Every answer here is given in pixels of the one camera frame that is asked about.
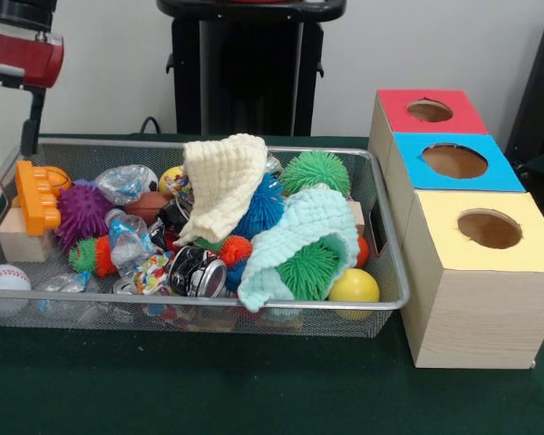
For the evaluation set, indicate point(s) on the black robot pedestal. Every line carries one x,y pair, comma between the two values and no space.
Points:
254,68

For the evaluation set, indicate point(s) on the wooden box with three holes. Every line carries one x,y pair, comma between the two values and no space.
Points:
480,317

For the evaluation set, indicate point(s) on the clear mesh bin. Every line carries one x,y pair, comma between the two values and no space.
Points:
140,151

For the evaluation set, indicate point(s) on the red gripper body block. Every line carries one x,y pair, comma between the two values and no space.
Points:
18,56

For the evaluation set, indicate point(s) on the yellow ball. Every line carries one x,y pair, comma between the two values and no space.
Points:
353,285

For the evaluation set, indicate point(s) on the orange toy building brick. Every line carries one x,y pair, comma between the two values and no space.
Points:
37,199

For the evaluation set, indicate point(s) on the large blue spiky ball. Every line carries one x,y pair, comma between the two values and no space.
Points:
265,204

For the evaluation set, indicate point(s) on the black standing panel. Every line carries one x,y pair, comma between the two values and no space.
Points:
539,90

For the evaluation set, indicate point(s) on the white baseball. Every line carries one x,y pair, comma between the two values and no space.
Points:
5,278

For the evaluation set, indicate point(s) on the mint knitted cloth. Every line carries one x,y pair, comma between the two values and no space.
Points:
308,217

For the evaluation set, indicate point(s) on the purple spiky ball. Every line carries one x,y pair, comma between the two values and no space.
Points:
79,213

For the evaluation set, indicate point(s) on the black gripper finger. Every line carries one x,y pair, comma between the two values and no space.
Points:
32,127

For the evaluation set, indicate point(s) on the green spiky ball with eyes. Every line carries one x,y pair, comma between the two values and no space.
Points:
315,170

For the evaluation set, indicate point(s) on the cream knitted cloth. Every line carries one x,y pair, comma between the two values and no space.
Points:
222,181

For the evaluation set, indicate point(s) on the multicolour spiky caterpillar toy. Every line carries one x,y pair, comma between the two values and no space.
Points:
90,256

